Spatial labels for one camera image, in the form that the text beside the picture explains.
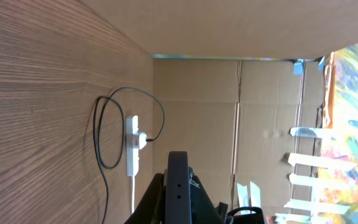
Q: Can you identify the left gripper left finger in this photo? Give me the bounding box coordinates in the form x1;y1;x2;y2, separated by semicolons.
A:
125;173;165;224

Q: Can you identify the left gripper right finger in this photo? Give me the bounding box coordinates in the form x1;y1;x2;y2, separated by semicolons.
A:
190;175;226;224

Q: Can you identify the black USB charging cable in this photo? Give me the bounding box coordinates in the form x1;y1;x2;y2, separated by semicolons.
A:
92;86;165;224

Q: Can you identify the Samsung Galaxy smartphone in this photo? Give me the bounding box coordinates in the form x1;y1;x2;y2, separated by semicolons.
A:
165;151;192;224

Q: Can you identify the white charger plug adapter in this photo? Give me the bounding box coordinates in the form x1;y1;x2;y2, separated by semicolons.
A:
127;132;147;150

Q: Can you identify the white power strip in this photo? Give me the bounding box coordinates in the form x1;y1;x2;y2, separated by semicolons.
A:
126;115;139;177

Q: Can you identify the colourful painted sheet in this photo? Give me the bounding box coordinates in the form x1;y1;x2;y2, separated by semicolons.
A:
275;37;358;224

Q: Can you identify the white power strip cord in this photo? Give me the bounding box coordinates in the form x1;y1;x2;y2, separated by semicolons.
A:
130;175;135;215

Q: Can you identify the cardboard box wall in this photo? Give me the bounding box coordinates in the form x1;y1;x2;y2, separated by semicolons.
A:
153;59;324;215

